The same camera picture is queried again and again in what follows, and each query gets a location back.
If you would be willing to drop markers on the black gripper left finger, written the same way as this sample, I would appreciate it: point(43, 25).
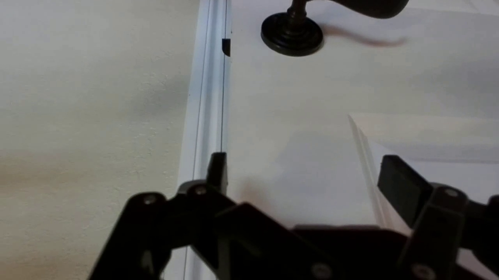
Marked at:
point(234, 239)

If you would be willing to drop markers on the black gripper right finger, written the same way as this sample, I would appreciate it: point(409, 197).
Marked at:
point(443, 219)

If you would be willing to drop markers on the white panel door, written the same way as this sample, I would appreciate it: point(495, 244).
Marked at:
point(308, 134)

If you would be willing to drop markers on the black door latch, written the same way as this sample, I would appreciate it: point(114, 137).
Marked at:
point(227, 47)

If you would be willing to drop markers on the white door frame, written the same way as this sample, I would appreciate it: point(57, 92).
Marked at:
point(205, 126)

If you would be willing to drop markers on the black door lever handle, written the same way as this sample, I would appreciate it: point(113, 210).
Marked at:
point(292, 33)

